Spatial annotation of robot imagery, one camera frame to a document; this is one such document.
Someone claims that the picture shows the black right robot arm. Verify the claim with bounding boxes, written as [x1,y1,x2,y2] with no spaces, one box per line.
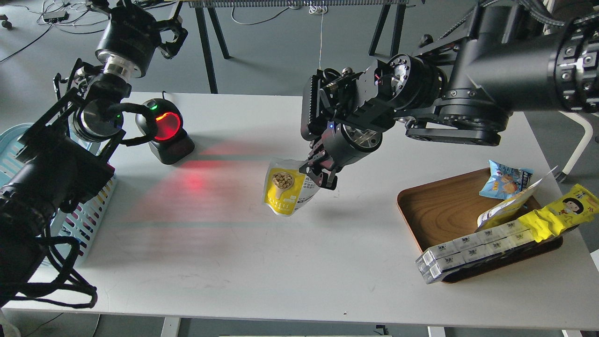
[298,0,598,190]

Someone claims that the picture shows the white office chair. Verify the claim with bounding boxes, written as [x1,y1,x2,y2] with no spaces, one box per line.
[554,112,599,183]

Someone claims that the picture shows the yellow cartoon snack bag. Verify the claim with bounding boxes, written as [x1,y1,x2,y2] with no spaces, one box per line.
[517,184,599,242]

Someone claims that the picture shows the blue snack bag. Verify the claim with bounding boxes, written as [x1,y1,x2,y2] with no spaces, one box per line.
[479,160,533,200]

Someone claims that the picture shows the white hanging cable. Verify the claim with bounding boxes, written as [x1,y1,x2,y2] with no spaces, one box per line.
[308,4,329,71]

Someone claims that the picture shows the yellow white snack pouch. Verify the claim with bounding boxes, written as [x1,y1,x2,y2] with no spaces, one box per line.
[475,166,558,232]

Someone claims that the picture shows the black trestle table legs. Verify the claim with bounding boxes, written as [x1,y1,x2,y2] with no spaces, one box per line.
[173,6,394,95]

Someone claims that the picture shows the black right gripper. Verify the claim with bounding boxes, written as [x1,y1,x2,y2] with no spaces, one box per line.
[298,67,403,190]

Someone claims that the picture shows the yellow nut snack pouch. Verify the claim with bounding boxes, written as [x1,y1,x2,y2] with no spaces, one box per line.
[263,158,320,216]

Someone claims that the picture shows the long white snack box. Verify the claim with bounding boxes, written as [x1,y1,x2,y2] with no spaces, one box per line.
[415,220,535,284]

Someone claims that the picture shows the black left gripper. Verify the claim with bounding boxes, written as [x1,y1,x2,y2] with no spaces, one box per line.
[95,0,188,78]

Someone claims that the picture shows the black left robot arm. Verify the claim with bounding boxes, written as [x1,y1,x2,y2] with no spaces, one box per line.
[1,0,195,309]

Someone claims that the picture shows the black barcode scanner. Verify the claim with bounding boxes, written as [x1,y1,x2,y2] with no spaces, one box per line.
[143,98,195,165]

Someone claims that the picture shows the light blue plastic basket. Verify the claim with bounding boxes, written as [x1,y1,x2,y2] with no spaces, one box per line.
[0,123,117,266]

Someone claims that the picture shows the black power adapter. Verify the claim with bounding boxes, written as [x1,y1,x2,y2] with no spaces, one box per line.
[42,10,69,24]

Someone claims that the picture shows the brown wooden tray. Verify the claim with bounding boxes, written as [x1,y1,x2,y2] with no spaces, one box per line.
[396,168,563,283]

